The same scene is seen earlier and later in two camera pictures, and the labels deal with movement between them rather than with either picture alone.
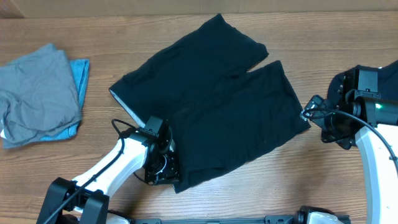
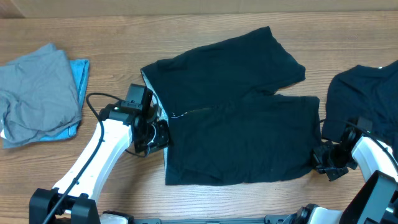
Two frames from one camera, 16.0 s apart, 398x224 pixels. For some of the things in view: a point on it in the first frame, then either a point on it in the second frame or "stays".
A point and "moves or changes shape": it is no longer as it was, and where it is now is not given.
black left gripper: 172,175 to 163,140
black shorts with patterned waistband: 218,112 moves or changes shape
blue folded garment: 80,68 stays
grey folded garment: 38,96 stays
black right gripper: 333,128 to 325,158
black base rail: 299,219 stays
